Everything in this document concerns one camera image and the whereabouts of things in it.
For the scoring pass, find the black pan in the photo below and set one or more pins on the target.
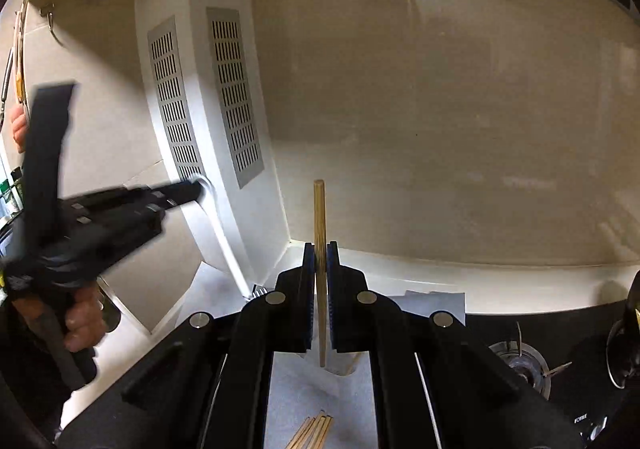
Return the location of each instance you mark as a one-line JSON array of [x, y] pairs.
[[625, 329]]

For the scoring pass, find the hanging kitchen tools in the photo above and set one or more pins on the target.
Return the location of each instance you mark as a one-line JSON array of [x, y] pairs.
[[17, 69]]

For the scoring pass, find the grey textured mat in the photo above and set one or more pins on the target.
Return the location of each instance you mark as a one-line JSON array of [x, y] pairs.
[[300, 394]]

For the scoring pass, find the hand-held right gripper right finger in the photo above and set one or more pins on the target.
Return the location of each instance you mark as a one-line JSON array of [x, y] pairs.
[[334, 314]]

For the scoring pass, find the metal gas burner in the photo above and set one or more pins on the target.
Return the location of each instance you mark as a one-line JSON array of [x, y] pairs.
[[525, 364]]

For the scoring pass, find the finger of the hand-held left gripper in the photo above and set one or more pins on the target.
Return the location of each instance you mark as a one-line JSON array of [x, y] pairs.
[[125, 226], [165, 191]]

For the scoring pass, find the clear plastic chopstick holder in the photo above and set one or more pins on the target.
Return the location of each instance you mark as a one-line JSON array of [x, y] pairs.
[[220, 234]]

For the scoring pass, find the grey slotted vent grille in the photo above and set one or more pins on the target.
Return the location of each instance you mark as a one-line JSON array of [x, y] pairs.
[[235, 99], [172, 104]]

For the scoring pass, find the black glass gas stove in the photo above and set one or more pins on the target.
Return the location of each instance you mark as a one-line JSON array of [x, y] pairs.
[[575, 344]]

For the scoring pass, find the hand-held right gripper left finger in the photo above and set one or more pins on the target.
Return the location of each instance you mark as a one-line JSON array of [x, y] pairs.
[[309, 309]]

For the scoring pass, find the metal wall hook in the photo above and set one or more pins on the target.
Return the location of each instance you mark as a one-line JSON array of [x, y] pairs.
[[51, 18]]

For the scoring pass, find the person's left hand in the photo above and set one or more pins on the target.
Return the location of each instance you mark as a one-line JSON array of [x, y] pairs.
[[86, 324]]

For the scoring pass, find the bunch of bamboo chopsticks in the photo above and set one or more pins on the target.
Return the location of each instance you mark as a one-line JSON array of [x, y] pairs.
[[314, 431]]

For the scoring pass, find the long bamboo chopstick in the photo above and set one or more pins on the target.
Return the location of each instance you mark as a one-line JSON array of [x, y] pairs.
[[320, 219]]

